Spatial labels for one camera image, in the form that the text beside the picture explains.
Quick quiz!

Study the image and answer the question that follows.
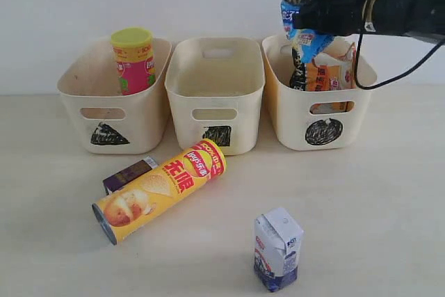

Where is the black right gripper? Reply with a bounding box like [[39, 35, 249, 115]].
[[295, 0, 367, 36]]

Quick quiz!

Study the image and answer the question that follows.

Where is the white blue milk carton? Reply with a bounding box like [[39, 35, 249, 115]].
[[253, 207, 304, 292]]

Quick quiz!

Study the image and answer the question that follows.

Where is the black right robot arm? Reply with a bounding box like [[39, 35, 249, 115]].
[[293, 0, 444, 44]]

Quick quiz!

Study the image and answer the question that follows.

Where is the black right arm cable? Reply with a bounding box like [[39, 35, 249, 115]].
[[353, 29, 445, 90]]

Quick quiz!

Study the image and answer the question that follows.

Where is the cream bin with triangle mark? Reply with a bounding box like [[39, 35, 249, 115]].
[[57, 37, 172, 154]]

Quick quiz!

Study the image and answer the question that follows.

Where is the dark purple small box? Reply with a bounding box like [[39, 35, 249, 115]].
[[102, 156, 159, 195]]

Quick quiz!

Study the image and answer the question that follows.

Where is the blue noodle snack bag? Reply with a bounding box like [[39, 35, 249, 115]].
[[280, 0, 334, 63]]

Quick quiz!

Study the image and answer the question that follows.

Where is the cream bin with circle mark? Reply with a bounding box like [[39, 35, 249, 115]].
[[261, 35, 371, 151]]

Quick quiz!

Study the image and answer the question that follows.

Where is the cream bin with square mark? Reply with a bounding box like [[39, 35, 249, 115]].
[[165, 38, 266, 156]]

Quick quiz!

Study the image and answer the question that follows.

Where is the pink chips can yellow lid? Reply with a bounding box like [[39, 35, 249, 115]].
[[110, 27, 156, 95]]

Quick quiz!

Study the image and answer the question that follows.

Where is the orange noodle snack bag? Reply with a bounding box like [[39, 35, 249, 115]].
[[289, 43, 356, 92]]

